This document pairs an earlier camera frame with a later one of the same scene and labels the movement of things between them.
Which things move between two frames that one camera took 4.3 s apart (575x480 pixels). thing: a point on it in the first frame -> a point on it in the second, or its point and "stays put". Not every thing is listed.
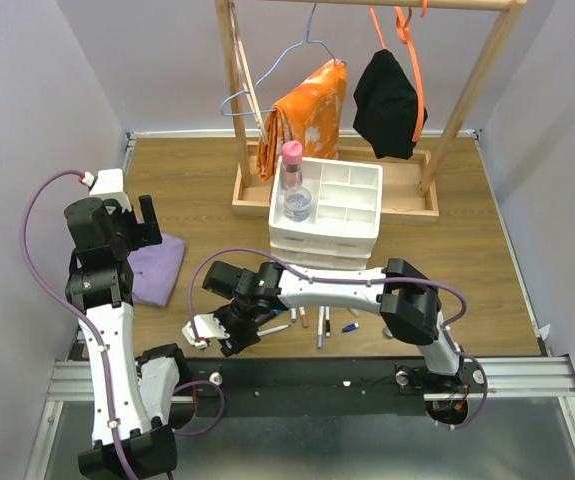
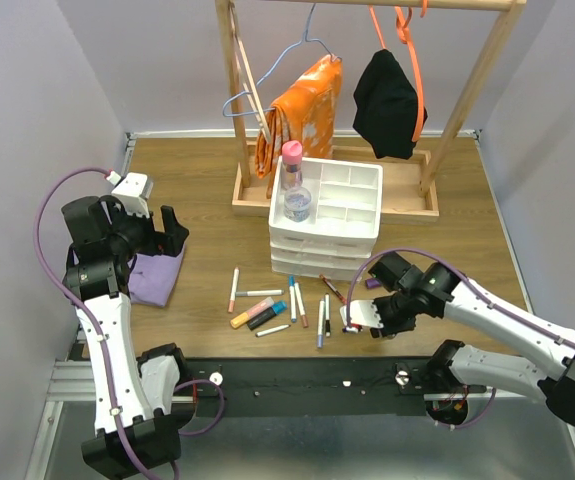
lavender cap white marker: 320,328 stays put
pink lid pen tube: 292,164 stays put
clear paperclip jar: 297,203 stays put
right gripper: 235,344 -> 389,327
